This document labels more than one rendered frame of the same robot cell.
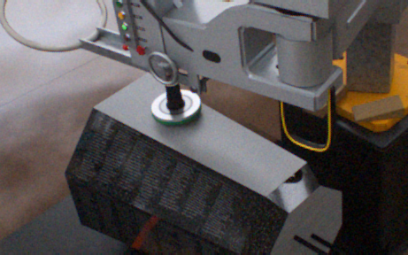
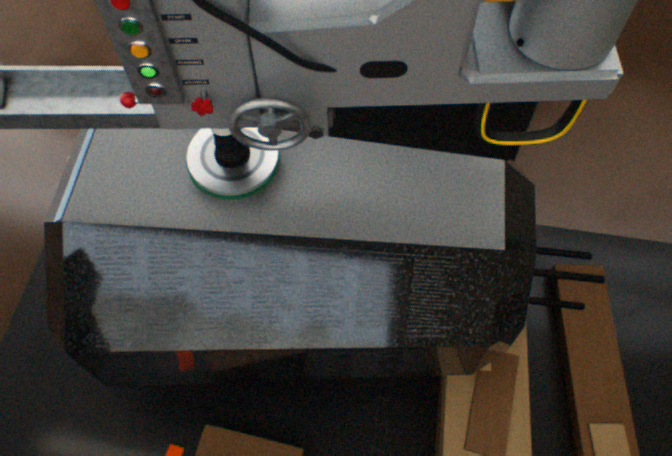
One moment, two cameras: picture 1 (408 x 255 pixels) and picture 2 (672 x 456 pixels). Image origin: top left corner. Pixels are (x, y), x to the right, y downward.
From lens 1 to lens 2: 189 cm
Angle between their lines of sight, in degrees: 35
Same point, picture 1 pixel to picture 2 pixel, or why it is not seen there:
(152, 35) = (226, 68)
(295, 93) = (576, 82)
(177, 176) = (318, 275)
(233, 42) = (452, 31)
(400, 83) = not seen: outside the picture
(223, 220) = (439, 309)
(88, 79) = not seen: outside the picture
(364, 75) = not seen: outside the picture
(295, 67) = (596, 38)
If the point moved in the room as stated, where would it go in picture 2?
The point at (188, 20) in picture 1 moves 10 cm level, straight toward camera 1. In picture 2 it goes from (324, 13) to (368, 47)
